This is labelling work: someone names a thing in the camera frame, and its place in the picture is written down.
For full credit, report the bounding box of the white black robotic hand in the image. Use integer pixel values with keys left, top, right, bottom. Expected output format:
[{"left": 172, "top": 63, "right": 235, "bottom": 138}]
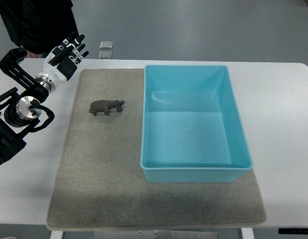
[{"left": 35, "top": 33, "right": 89, "bottom": 93}]

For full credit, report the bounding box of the brown toy hippo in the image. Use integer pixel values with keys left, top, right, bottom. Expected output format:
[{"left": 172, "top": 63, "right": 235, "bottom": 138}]
[{"left": 89, "top": 100, "right": 125, "bottom": 117}]

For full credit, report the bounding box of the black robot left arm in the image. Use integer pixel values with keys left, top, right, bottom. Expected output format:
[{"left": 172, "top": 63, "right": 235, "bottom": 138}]
[{"left": 0, "top": 48, "right": 55, "bottom": 165}]

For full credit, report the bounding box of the blue plastic box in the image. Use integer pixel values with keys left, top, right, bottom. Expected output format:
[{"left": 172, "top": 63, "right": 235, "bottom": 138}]
[{"left": 140, "top": 65, "right": 253, "bottom": 182}]

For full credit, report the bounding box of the person in black clothes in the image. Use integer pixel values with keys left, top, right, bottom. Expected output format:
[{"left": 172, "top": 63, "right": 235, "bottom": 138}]
[{"left": 0, "top": 0, "right": 79, "bottom": 58}]

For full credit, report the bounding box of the lower silver floor plate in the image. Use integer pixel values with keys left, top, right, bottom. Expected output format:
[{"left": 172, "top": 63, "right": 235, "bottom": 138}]
[{"left": 99, "top": 51, "right": 112, "bottom": 59}]

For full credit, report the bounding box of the silver floor plate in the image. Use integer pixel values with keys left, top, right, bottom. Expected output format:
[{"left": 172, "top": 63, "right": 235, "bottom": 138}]
[
  {"left": 100, "top": 41, "right": 113, "bottom": 49},
  {"left": 99, "top": 51, "right": 112, "bottom": 59}
]

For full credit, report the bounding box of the upper silver floor plate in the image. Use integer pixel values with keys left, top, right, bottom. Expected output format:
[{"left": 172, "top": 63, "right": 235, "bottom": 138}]
[{"left": 100, "top": 41, "right": 113, "bottom": 49}]

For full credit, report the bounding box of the grey felt mat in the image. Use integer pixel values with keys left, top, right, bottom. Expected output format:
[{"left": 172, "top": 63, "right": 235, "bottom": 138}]
[{"left": 47, "top": 69, "right": 267, "bottom": 231}]

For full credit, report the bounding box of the black table control panel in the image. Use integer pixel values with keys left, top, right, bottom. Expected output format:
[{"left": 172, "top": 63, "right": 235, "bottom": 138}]
[{"left": 278, "top": 228, "right": 308, "bottom": 235}]

